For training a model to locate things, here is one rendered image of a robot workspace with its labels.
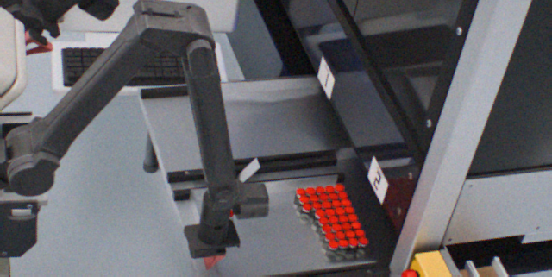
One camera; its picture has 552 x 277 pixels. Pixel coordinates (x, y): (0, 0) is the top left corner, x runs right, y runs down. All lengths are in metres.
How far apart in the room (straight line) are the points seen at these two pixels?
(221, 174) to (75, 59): 0.90
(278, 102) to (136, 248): 0.97
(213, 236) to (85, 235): 1.39
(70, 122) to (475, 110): 0.71
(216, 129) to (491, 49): 0.49
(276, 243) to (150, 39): 0.75
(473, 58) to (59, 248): 1.86
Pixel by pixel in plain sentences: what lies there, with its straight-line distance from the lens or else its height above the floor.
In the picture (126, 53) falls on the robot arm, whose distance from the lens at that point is 1.77.
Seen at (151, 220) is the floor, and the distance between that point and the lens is 3.56.
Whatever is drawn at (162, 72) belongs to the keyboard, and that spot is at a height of 0.83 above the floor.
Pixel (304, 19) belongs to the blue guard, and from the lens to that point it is 2.68.
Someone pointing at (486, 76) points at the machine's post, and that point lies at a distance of 1.95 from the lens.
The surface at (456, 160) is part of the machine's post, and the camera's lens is 2.07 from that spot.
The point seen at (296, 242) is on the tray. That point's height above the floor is 0.88.
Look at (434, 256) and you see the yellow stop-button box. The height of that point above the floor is 1.03.
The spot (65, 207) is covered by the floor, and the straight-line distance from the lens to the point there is 3.58.
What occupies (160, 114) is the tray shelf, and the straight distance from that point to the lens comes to 2.60.
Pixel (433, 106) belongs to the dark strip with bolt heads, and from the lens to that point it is 2.08.
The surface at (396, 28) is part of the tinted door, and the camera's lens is 2.22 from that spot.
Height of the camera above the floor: 2.60
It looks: 41 degrees down
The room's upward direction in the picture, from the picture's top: 12 degrees clockwise
